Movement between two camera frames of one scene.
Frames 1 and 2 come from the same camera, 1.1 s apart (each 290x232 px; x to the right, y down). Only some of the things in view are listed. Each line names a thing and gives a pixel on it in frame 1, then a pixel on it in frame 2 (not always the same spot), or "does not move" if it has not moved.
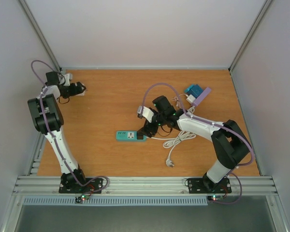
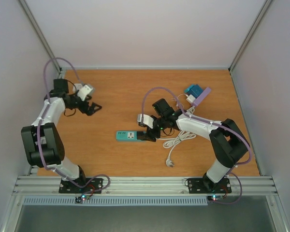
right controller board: (214, 197) does not move
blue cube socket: (195, 90) does not move
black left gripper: (74, 91) -> (90, 111)
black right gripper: (148, 128) does not move
